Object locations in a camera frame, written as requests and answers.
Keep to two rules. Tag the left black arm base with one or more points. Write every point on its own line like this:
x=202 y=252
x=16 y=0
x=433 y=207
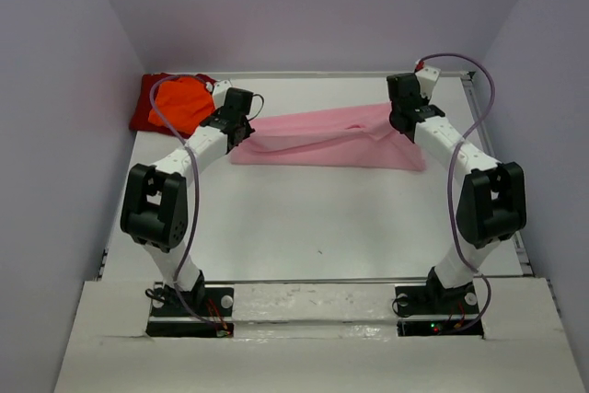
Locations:
x=169 y=317

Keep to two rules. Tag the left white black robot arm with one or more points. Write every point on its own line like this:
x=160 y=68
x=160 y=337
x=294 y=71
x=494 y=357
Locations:
x=161 y=200

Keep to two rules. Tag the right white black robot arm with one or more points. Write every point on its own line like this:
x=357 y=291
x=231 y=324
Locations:
x=439 y=138

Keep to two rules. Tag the orange folded t shirt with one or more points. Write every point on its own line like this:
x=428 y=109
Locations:
x=185 y=102

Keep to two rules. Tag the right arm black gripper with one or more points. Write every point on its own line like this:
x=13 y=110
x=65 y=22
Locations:
x=425 y=100

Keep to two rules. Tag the aluminium table edge rail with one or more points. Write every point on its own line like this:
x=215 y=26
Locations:
x=492 y=206

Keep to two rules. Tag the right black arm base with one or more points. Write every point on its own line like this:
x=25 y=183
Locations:
x=422 y=315

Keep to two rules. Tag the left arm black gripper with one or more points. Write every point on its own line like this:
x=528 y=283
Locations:
x=248 y=131

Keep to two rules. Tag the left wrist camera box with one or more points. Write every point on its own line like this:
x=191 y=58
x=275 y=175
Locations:
x=218 y=92

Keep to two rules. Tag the dark red folded t shirt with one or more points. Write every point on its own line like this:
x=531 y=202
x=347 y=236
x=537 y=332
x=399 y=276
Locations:
x=145 y=119

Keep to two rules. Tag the pink t shirt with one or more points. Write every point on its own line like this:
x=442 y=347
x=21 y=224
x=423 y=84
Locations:
x=355 y=137

